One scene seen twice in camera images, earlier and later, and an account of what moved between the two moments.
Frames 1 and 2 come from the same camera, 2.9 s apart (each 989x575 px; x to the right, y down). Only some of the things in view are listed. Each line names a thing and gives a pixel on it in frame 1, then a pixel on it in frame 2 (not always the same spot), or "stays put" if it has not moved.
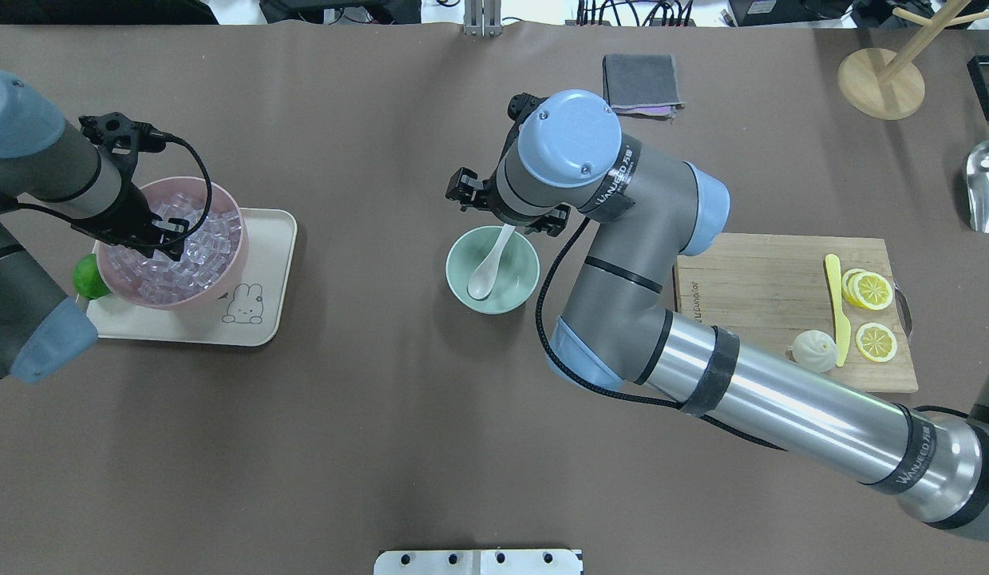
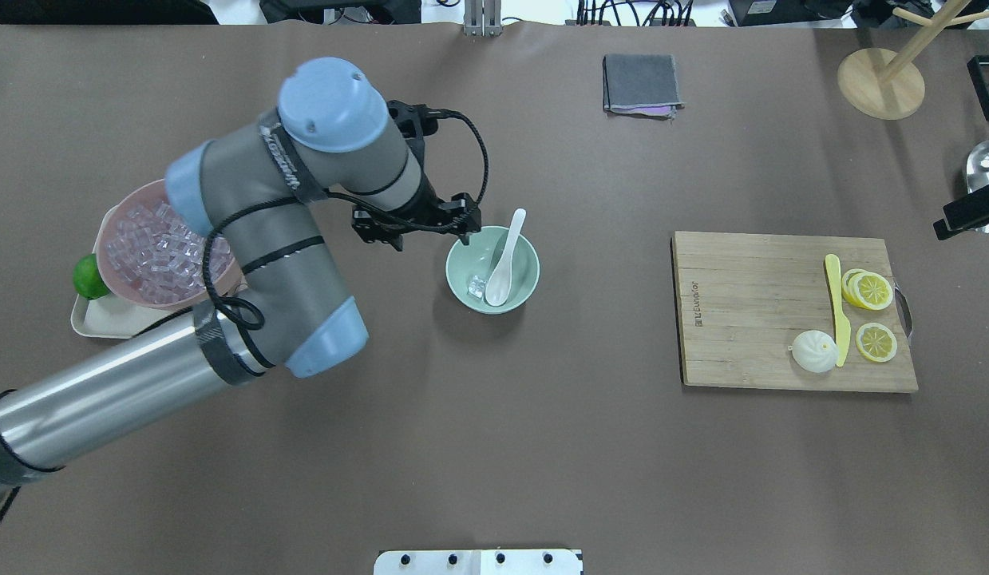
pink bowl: (211, 263) stays put
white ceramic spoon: (484, 279) → (497, 286)
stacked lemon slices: (868, 289) stays put
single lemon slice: (876, 342) stays put
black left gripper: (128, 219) → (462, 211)
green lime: (88, 278) stays put
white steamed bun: (815, 350) stays put
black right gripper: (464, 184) → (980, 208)
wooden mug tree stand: (884, 85) stays put
